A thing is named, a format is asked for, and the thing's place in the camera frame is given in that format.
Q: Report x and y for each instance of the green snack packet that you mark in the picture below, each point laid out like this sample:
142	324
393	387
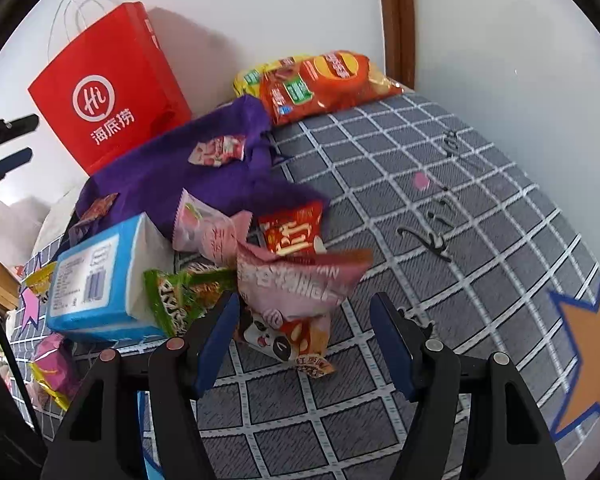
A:
175	300

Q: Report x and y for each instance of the red paper bag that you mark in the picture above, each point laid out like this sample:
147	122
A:
105	85

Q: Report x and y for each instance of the large pink snack packet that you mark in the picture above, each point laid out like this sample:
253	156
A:
300	280

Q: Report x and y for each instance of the blue tissue pack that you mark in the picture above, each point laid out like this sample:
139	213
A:
95	280

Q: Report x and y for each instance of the small red snack packet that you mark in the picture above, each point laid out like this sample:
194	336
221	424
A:
97	207

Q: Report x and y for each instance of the brown wooden frame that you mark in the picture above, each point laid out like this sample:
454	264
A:
397	20

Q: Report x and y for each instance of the panda print snack packet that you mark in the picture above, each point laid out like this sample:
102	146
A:
285	345

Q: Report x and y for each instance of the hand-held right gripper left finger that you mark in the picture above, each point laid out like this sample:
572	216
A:
215	347

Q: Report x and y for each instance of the strawberry print snack packet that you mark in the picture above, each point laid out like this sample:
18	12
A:
215	151

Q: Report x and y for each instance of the red chip bag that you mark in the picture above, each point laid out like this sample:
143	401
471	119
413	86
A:
330	85

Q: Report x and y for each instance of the purple towel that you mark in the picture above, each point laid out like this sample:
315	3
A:
145	175

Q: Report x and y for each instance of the pale pink snack packet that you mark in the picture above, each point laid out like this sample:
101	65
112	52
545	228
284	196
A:
205	230

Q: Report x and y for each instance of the yellow chip bag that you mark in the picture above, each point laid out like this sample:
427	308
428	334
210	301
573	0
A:
250	77

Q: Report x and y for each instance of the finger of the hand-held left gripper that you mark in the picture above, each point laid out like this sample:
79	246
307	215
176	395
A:
10	162
2	129

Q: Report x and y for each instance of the small yellow snack packet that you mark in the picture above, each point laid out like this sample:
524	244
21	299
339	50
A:
40	282

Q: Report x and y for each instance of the magenta snack packet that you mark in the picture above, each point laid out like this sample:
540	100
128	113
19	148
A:
55	365

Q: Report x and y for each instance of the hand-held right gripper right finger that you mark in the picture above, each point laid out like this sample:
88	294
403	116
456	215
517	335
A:
392	352

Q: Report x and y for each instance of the grey checked bed sheet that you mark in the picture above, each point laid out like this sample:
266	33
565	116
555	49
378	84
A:
380	160

